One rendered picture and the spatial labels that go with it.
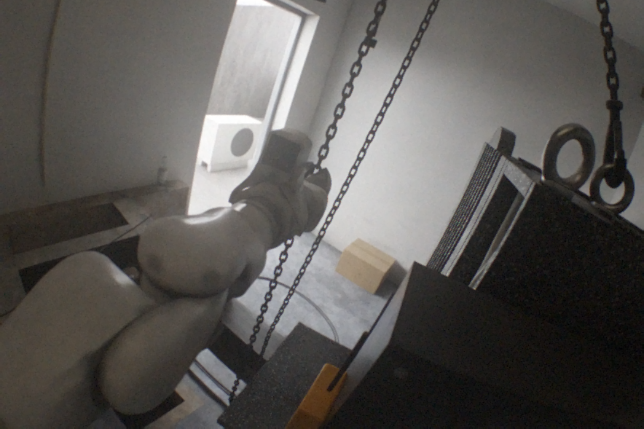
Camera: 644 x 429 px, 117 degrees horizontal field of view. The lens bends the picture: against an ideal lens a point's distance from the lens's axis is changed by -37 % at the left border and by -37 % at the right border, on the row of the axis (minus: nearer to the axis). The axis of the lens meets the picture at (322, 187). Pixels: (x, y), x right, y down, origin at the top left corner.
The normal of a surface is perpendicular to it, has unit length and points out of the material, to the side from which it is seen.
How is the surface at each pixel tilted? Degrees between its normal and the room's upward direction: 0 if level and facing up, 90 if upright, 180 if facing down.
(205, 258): 11
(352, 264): 90
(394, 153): 90
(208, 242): 6
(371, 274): 90
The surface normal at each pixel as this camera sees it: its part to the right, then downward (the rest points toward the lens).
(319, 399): 0.31, -0.88
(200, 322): 0.99, 0.04
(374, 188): -0.51, 0.15
